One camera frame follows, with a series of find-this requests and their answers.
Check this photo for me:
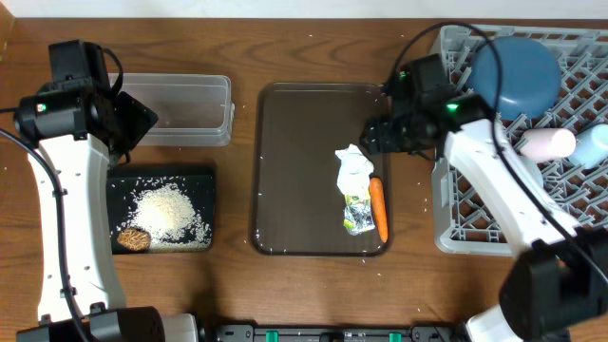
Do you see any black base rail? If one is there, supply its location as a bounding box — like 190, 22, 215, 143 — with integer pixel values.
205, 324, 470, 342

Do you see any dark blue plate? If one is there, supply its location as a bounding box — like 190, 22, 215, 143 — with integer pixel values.
465, 36, 561, 121

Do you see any pink cup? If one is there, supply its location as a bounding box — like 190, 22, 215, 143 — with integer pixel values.
520, 128, 577, 163

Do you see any white napkin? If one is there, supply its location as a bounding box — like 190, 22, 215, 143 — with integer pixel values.
335, 143, 374, 198

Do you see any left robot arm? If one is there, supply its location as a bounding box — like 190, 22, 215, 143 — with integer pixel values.
11, 40, 200, 342

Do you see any clear plastic bin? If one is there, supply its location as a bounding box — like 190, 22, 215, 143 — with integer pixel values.
122, 73, 235, 147

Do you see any dark brown serving tray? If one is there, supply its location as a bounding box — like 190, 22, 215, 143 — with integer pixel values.
249, 83, 390, 257

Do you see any light blue bowl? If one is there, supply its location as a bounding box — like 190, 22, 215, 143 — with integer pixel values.
520, 156, 544, 187

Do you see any pile of white rice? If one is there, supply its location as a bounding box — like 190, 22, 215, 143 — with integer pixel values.
113, 178, 213, 251

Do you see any light blue cup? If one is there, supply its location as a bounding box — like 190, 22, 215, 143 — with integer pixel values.
567, 123, 608, 169

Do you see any orange carrot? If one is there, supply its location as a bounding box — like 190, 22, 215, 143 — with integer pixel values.
369, 177, 389, 243

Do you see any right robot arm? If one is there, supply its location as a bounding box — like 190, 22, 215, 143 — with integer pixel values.
360, 94, 607, 341

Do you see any foil wrapper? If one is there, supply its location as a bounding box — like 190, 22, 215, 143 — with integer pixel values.
343, 195, 375, 236

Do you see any brown food scrap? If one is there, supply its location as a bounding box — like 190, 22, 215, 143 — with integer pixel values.
117, 228, 151, 252

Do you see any black waste tray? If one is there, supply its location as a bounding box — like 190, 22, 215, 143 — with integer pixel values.
104, 163, 216, 255

